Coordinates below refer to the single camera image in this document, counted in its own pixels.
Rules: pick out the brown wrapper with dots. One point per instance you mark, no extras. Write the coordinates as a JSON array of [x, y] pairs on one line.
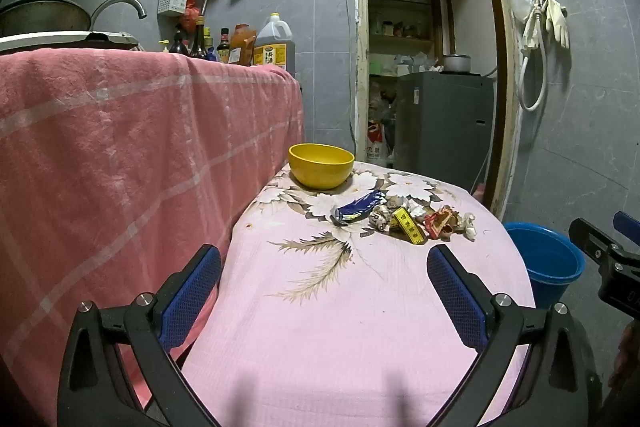
[[394, 202]]

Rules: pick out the pink floral tablecloth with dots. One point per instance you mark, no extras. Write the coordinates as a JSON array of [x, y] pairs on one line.
[[350, 332]]

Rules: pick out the blue snack wrapper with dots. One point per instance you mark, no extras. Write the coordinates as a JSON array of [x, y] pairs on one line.
[[357, 208]]

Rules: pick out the large cooking oil jug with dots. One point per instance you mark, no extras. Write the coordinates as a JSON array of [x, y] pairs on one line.
[[275, 47]]

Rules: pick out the metal faucet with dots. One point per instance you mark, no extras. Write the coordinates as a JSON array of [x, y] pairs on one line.
[[117, 0]]

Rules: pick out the person's right hand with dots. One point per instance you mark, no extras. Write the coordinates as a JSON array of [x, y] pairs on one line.
[[631, 347]]

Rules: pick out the printed paper ball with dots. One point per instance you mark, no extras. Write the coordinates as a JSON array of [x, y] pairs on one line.
[[379, 219]]

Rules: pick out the white red rice sack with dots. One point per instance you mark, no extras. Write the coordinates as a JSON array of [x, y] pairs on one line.
[[377, 142]]

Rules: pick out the pink checked blanket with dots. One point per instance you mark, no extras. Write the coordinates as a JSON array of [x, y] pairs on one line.
[[100, 182]]

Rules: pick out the cream rubber gloves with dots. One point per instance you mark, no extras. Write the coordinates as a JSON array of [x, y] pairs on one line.
[[557, 19]]

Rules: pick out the white paper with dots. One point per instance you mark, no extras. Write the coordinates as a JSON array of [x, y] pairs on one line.
[[415, 209]]

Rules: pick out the orange sauce packet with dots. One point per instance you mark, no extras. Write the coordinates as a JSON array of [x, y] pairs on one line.
[[243, 47]]

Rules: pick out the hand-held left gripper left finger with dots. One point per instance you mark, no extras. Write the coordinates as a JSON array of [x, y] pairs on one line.
[[192, 297]]

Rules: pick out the red cap sauce bottle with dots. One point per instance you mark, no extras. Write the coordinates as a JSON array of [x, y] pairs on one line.
[[223, 49]]

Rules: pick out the small yellow label bottle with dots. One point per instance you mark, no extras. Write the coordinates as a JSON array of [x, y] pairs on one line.
[[210, 52]]

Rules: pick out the large metal wok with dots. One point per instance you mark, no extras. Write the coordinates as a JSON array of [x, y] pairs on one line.
[[40, 17]]

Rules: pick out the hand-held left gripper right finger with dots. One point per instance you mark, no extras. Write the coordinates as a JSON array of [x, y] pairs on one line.
[[455, 297]]

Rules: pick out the wooden door frame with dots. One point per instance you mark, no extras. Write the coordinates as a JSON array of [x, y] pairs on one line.
[[505, 82]]

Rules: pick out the white candy wrapper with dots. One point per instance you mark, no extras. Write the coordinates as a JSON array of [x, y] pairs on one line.
[[470, 227]]

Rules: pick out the red gold wrapper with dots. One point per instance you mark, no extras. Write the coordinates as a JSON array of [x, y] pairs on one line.
[[440, 222]]

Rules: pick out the tall dark sauce bottle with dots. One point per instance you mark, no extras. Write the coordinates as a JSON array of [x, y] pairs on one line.
[[199, 42]]

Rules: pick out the yellow wrapper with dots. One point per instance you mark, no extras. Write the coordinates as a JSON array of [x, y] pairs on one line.
[[409, 224]]

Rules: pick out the green plastic container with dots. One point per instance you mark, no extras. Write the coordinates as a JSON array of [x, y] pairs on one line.
[[382, 67]]

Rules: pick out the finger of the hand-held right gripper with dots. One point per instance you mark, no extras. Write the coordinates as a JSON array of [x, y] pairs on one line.
[[592, 242], [627, 224]]

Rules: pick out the metal pot with lid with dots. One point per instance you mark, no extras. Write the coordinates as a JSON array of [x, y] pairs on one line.
[[456, 63]]

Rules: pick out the red plastic bag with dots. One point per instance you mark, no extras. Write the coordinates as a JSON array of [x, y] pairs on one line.
[[190, 14]]

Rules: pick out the grey refrigerator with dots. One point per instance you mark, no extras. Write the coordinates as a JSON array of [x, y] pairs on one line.
[[445, 132]]

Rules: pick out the blue plastic bucket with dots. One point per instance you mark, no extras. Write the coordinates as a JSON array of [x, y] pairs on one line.
[[545, 257]]

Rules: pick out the yellow pump bottle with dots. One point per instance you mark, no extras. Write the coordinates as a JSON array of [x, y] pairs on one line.
[[164, 47]]

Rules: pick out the white gas stove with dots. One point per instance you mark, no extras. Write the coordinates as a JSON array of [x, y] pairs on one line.
[[60, 41]]

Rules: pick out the yellow bowl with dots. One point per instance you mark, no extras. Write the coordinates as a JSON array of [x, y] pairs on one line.
[[320, 172]]

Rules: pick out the wooden shelf unit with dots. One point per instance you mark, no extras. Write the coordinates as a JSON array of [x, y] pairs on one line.
[[400, 39]]

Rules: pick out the pink slipper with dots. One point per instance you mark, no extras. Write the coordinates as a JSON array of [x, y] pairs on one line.
[[480, 191]]

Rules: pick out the round dark sauce bottle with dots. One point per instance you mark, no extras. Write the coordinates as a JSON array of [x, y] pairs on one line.
[[179, 46]]

